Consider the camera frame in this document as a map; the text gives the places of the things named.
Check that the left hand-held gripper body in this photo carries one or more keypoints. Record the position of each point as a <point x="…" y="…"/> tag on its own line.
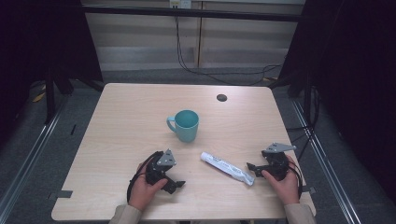
<point x="155" y="171"/>

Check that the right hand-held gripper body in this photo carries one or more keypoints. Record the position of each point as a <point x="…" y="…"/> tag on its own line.
<point x="276" y="161"/>

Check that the white toothpaste tube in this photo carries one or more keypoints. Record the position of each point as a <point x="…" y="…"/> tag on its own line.
<point x="226" y="168"/>

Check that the teal cup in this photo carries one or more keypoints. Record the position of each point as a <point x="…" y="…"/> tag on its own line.
<point x="186" y="125"/>

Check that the person's left hand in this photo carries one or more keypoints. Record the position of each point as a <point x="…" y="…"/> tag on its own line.
<point x="144" y="193"/>

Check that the person's right hand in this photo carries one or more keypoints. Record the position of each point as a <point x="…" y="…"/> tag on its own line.
<point x="285" y="186"/>

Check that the grey tape strip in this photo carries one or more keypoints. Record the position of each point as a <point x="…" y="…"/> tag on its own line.
<point x="60" y="194"/>
<point x="308" y="189"/>

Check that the black metal stand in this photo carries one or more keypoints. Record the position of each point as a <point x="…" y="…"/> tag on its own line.
<point x="308" y="99"/>
<point x="49" y="96"/>

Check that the dark round table grommet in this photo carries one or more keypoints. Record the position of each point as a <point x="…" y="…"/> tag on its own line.
<point x="221" y="97"/>

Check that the short black tape strip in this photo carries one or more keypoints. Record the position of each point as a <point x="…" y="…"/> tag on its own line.
<point x="73" y="129"/>

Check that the black curtain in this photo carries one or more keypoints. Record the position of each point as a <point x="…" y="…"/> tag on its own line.
<point x="351" y="77"/>
<point x="40" y="43"/>

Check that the yellow scrap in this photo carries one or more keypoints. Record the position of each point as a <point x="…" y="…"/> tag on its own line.
<point x="39" y="97"/>

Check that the metal floor rail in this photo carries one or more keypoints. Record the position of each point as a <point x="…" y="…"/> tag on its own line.
<point x="327" y="171"/>
<point x="28" y="161"/>

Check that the black horizontal frame bar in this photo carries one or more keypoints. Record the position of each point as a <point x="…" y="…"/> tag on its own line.
<point x="193" y="13"/>

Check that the white wall power outlet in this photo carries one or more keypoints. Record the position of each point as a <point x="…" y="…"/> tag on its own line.
<point x="180" y="3"/>

